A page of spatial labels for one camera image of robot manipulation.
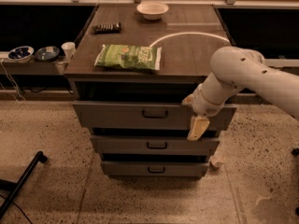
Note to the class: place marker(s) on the grey middle drawer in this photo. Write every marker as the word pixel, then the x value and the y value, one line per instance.
pixel 153 145

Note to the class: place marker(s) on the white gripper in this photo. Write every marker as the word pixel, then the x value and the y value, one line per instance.
pixel 203 104

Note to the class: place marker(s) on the black stand leg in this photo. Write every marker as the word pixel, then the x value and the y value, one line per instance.
pixel 13 188

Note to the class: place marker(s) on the grey top drawer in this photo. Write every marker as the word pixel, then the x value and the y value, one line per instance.
pixel 146 116

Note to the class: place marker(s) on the blue patterned bowl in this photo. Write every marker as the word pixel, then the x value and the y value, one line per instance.
pixel 21 54

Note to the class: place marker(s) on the white bowl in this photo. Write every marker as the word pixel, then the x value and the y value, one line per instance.
pixel 152 11

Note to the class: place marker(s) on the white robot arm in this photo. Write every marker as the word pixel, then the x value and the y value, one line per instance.
pixel 232 70

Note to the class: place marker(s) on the white paper cup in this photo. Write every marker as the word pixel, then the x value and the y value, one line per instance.
pixel 69 49

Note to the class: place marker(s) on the grey side shelf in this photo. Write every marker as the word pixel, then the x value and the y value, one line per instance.
pixel 35 67

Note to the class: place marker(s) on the grey blue bowl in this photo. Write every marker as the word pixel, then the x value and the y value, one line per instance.
pixel 47 54

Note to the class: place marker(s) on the green chip bag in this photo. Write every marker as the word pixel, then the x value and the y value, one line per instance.
pixel 129 57

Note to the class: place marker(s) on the grey drawer cabinet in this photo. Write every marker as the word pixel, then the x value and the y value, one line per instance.
pixel 187 35

